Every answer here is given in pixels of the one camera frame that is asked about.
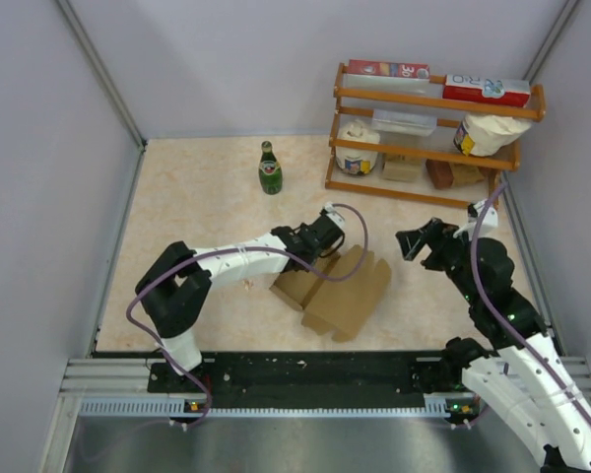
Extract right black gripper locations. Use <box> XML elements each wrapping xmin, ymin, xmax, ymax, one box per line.
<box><xmin>396</xmin><ymin>217</ymin><xmax>481</xmax><ymax>304</ymax></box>

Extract brown cardboard box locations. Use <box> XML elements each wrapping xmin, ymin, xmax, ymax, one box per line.
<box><xmin>270</xmin><ymin>250</ymin><xmax>391</xmax><ymax>343</ymax></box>

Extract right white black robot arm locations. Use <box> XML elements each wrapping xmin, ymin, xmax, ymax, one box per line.
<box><xmin>395</xmin><ymin>218</ymin><xmax>591</xmax><ymax>472</ymax></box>

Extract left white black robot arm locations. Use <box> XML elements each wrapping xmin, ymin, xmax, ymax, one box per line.
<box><xmin>135</xmin><ymin>208</ymin><xmax>345</xmax><ymax>391</ymax></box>

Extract red foil box left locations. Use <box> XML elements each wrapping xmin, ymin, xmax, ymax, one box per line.
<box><xmin>347</xmin><ymin>59</ymin><xmax>430</xmax><ymax>81</ymax></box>

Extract red white box right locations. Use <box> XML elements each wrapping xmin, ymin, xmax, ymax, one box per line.
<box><xmin>442</xmin><ymin>74</ymin><xmax>531</xmax><ymax>107</ymax></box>

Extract tan cardboard block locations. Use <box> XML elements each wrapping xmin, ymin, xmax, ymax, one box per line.
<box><xmin>382</xmin><ymin>154</ymin><xmax>423</xmax><ymax>182</ymax></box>

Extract white bag left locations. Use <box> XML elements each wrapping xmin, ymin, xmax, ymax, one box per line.
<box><xmin>335</xmin><ymin>119</ymin><xmax>380</xmax><ymax>175</ymax></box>

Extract brown brick block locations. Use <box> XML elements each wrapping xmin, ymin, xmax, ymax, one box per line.
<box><xmin>426</xmin><ymin>160</ymin><xmax>454</xmax><ymax>190</ymax></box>

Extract green glass bottle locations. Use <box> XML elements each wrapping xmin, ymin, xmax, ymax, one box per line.
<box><xmin>258</xmin><ymin>141</ymin><xmax>283</xmax><ymax>195</ymax></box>

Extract crumpled brown paper bag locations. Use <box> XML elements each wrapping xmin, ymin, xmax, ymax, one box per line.
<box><xmin>449</xmin><ymin>163</ymin><xmax>486</xmax><ymax>187</ymax></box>

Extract wooden shelf rack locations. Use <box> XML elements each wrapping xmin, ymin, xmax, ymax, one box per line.
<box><xmin>324</xmin><ymin>62</ymin><xmax>547</xmax><ymax>208</ymax></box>

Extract clear plastic container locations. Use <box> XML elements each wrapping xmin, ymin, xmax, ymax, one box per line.
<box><xmin>371</xmin><ymin>109</ymin><xmax>437</xmax><ymax>137</ymax></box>

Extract large white bag right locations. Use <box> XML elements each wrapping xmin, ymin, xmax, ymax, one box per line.
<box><xmin>453</xmin><ymin>113</ymin><xmax>534</xmax><ymax>157</ymax></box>

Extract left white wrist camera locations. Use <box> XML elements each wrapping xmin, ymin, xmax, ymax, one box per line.
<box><xmin>321</xmin><ymin>202</ymin><xmax>346</xmax><ymax>229</ymax></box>

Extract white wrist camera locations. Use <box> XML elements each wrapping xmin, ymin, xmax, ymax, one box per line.
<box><xmin>321</xmin><ymin>202</ymin><xmax>346</xmax><ymax>229</ymax></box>
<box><xmin>453</xmin><ymin>199</ymin><xmax>498</xmax><ymax>239</ymax></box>

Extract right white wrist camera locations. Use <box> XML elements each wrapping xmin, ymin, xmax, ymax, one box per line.
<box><xmin>453</xmin><ymin>199</ymin><xmax>498</xmax><ymax>239</ymax></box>

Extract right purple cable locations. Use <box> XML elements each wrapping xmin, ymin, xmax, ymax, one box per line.
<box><xmin>452</xmin><ymin>180</ymin><xmax>591</xmax><ymax>447</ymax></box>

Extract purple cable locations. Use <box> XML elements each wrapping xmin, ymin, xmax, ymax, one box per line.
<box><xmin>125</xmin><ymin>202</ymin><xmax>369</xmax><ymax>429</ymax></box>
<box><xmin>452</xmin><ymin>180</ymin><xmax>591</xmax><ymax>447</ymax></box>

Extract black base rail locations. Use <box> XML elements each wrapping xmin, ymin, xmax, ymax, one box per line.
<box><xmin>147</xmin><ymin>350</ymin><xmax>479</xmax><ymax>409</ymax></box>

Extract grey cable duct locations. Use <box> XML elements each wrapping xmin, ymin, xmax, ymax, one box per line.
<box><xmin>81</xmin><ymin>396</ymin><xmax>474</xmax><ymax>419</ymax></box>

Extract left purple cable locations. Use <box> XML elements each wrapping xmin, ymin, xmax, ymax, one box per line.
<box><xmin>125</xmin><ymin>202</ymin><xmax>369</xmax><ymax>429</ymax></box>

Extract right aluminium frame post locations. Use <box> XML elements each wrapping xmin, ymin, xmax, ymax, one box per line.
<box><xmin>523</xmin><ymin>0</ymin><xmax>582</xmax><ymax>84</ymax></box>

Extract aluminium corner frame post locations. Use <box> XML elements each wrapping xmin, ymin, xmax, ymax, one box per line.
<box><xmin>52</xmin><ymin>0</ymin><xmax>147</xmax><ymax>151</ymax></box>

